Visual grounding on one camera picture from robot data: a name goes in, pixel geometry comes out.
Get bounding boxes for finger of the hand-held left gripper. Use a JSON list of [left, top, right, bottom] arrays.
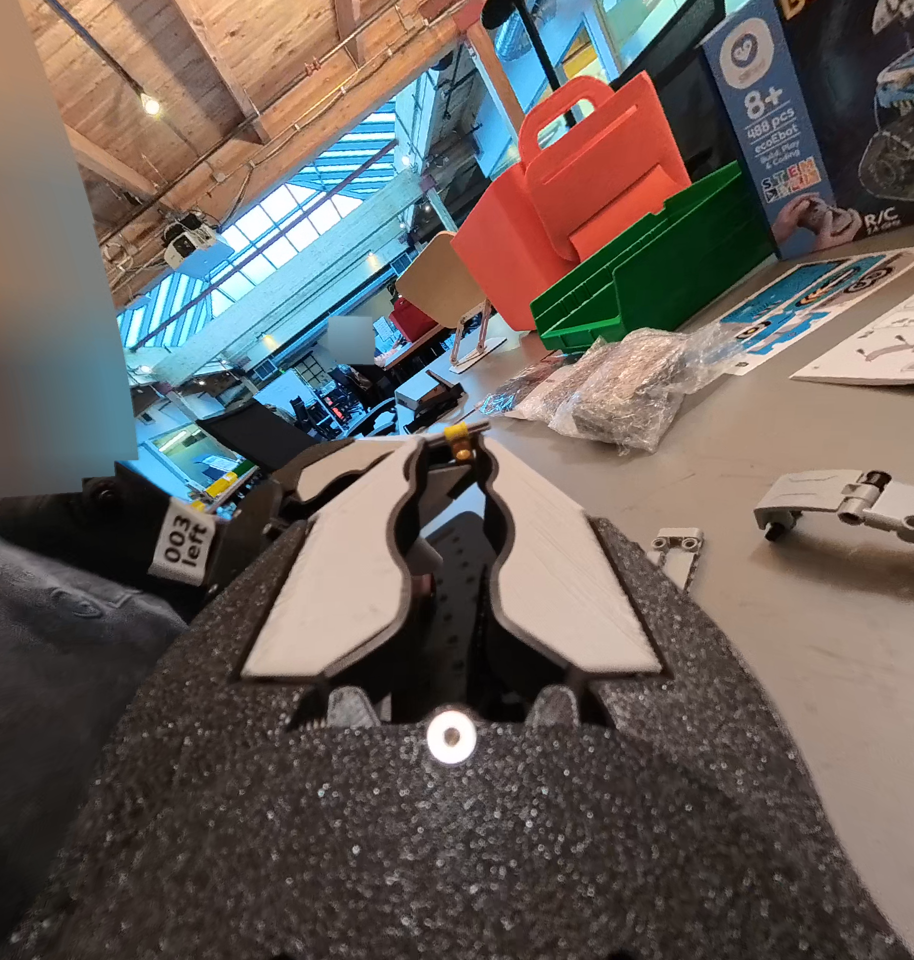
[[427, 459, 475, 505], [293, 441, 400, 505]]

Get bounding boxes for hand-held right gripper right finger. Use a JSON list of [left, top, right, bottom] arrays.
[[473, 436, 667, 682]]

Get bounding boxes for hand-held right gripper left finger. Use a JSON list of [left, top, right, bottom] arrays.
[[241, 435, 432, 682]]

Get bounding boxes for yellow toy connector pin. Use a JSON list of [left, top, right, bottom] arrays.
[[443, 421, 488, 462]]

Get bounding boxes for grey blue toy assembly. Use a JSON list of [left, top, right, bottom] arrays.
[[648, 527, 707, 595]]

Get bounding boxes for grey hinged toy assembly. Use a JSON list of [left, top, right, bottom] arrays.
[[753, 468, 914, 555]]

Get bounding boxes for black brown desk device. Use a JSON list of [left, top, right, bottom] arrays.
[[400, 373, 466, 435]]

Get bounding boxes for crumpled clear plastic bag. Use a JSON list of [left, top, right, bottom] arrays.
[[478, 360, 578, 421]]

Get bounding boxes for red box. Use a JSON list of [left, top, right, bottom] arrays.
[[389, 294, 443, 340]]

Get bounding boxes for plywood stand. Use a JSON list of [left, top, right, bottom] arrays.
[[395, 231, 509, 374]]

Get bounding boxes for clear bag of dark parts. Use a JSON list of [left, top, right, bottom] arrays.
[[547, 326, 728, 455]]

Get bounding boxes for orange plastic carry case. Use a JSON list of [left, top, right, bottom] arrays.
[[451, 75, 692, 331]]

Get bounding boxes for green storage bin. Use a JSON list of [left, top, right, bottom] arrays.
[[530, 161, 777, 354]]

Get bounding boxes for blue sticker sheet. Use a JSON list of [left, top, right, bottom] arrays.
[[719, 251, 914, 376]]

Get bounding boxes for white instruction sheet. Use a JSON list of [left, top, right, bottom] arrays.
[[790, 281, 914, 387]]

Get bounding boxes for toy set cardboard box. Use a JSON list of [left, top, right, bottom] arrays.
[[700, 0, 914, 262]]

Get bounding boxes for white ceiling camera unit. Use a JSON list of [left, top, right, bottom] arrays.
[[160, 212, 224, 271]]

